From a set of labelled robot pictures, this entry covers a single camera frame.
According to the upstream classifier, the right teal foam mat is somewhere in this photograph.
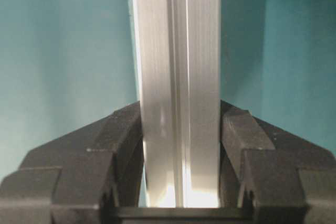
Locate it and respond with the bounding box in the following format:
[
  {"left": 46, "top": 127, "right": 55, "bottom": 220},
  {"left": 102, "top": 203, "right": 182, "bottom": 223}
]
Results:
[{"left": 221, "top": 0, "right": 335, "bottom": 152}]

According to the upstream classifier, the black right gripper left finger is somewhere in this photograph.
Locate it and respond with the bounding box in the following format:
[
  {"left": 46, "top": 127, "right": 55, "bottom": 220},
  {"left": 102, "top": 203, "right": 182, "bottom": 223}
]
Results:
[{"left": 1, "top": 102, "right": 144, "bottom": 223}]

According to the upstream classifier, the left teal foam mat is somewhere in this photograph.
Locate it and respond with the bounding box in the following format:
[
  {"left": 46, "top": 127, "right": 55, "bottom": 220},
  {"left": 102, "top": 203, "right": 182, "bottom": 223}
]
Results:
[{"left": 1, "top": 0, "right": 138, "bottom": 177}]

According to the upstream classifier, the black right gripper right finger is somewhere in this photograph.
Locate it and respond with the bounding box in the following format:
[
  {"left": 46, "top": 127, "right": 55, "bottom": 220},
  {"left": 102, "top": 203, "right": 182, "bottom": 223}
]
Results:
[{"left": 220, "top": 102, "right": 335, "bottom": 223}]

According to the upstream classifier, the teal foam mat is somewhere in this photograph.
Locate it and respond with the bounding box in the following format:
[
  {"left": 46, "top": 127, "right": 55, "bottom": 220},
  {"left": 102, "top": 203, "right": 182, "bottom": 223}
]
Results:
[
  {"left": 1, "top": 0, "right": 138, "bottom": 177},
  {"left": 221, "top": 0, "right": 335, "bottom": 152}
]

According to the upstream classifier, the silver aluminium extrusion rail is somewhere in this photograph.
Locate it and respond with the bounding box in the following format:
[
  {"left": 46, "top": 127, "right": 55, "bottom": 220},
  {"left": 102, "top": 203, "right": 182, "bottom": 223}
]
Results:
[{"left": 131, "top": 0, "right": 221, "bottom": 208}]

